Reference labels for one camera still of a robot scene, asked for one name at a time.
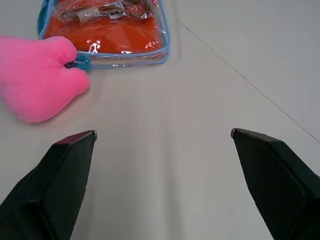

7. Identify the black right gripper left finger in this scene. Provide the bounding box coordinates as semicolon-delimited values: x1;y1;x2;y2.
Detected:
0;130;98;240

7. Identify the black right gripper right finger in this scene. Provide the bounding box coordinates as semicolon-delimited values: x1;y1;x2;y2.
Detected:
230;127;320;240

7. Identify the pink plush toy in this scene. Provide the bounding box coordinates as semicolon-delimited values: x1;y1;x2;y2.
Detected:
0;35;90;124

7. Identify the orange cloth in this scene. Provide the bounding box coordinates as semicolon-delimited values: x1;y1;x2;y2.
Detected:
42;0;166;55

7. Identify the clear blue-trimmed zipper pouch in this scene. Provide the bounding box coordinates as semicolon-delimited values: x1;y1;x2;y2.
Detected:
36;0;172;70

